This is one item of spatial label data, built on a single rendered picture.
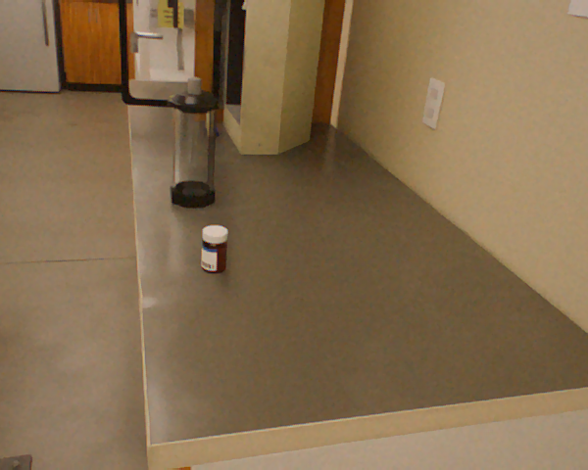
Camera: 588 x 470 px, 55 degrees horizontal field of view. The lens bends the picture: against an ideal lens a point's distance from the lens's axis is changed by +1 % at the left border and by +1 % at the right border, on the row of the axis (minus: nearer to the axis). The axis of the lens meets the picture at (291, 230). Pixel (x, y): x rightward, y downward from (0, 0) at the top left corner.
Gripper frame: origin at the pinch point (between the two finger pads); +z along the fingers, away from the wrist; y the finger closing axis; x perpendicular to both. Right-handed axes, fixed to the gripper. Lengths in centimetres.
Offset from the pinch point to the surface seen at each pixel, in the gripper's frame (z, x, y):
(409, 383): 39, 66, -22
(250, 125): 31.0, -33.1, -19.2
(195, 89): 14.3, 1.4, 0.1
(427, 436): 44, 71, -23
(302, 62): 14, -40, -35
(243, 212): 39.4, 7.9, -10.1
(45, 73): 115, -520, 94
